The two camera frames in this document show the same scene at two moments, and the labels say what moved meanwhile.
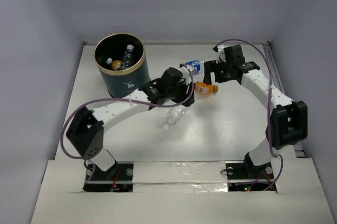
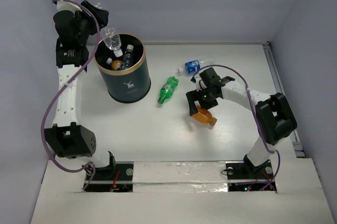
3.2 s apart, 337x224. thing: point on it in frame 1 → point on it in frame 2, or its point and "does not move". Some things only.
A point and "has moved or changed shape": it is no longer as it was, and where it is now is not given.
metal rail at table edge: [299, 151] does not move
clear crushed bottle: [127, 57] does not move
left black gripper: [186, 93] → [97, 13]
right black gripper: [211, 66] → [194, 96]
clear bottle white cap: [174, 115] → [112, 41]
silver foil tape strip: [180, 177] does not move
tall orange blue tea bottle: [115, 64] does not move
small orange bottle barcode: [202, 88] has moved or changed shape
